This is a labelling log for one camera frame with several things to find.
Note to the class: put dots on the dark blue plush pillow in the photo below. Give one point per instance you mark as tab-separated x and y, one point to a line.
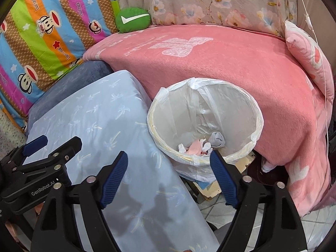
83	75

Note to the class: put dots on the speckled white bed sheet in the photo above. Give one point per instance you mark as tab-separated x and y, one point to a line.
10	136

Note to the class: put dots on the light blue palm-print pillow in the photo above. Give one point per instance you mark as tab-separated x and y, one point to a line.
152	210

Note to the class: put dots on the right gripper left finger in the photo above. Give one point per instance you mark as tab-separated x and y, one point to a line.
93	195

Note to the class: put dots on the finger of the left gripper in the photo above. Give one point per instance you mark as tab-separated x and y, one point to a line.
18	155
42	173

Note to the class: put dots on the pink white cartoon pillow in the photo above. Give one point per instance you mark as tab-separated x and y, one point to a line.
307	52

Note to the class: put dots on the colourful striped monkey quilt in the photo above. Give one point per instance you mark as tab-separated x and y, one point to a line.
43	40

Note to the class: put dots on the pink sock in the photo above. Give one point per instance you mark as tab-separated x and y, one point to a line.
199	148

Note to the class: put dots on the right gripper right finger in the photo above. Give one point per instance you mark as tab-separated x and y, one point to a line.
243	196

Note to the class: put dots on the person's left hand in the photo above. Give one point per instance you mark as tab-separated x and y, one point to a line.
15	230

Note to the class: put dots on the white grey sock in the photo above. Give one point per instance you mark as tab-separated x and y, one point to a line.
217	140

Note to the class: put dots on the green plush cushion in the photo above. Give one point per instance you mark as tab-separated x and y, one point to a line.
132	19

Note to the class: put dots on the pink fleece blanket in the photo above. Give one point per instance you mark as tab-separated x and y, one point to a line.
296	113

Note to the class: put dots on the cardboard piece under bin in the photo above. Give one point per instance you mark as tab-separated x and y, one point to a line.
227	176

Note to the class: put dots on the white lined trash bin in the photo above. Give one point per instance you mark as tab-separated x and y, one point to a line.
195	108

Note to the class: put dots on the grey floral bedsheet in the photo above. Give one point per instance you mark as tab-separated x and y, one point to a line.
267	16

